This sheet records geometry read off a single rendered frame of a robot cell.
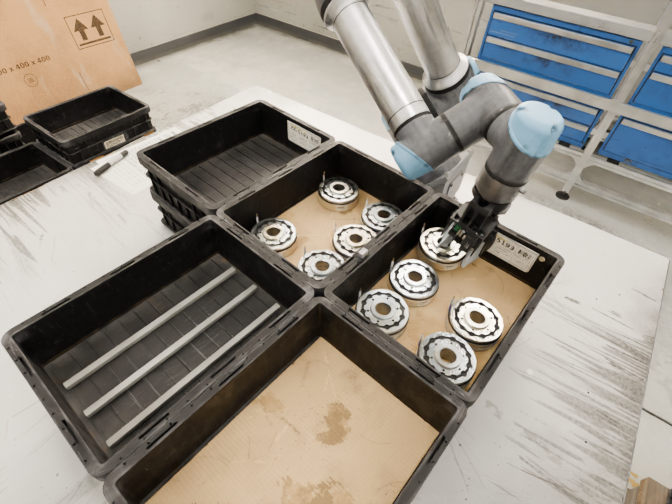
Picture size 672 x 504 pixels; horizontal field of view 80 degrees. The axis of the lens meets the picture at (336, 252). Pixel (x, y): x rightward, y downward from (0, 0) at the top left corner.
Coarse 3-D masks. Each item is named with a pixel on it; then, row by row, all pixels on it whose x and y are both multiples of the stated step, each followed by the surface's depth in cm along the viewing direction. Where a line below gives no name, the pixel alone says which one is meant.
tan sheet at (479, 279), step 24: (480, 264) 91; (384, 288) 85; (456, 288) 86; (480, 288) 86; (504, 288) 86; (528, 288) 87; (432, 312) 81; (504, 312) 82; (408, 336) 77; (480, 360) 74
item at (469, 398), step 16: (400, 224) 84; (384, 240) 80; (528, 240) 83; (368, 256) 77; (560, 256) 80; (352, 272) 74; (336, 288) 72; (544, 288) 74; (336, 304) 69; (528, 304) 71; (368, 320) 67; (384, 336) 65; (512, 336) 67; (400, 352) 63; (496, 352) 64; (432, 368) 62; (496, 368) 62; (448, 384) 60; (480, 384) 60; (464, 400) 59
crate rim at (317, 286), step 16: (336, 144) 103; (304, 160) 97; (368, 160) 99; (400, 176) 95; (256, 192) 88; (432, 192) 91; (224, 208) 84; (416, 208) 87; (256, 240) 78; (272, 256) 76; (352, 256) 77; (336, 272) 74; (320, 288) 71
